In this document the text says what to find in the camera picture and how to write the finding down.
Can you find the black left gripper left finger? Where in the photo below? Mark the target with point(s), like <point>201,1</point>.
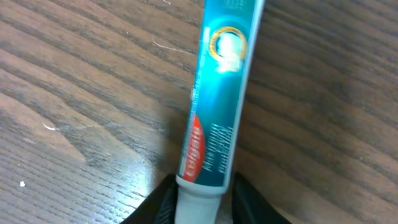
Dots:
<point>159,207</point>

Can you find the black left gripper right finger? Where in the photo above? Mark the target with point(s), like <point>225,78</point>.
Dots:
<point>250,207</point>

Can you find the green toothpaste tube white cap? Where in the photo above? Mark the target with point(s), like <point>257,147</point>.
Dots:
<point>228,36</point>

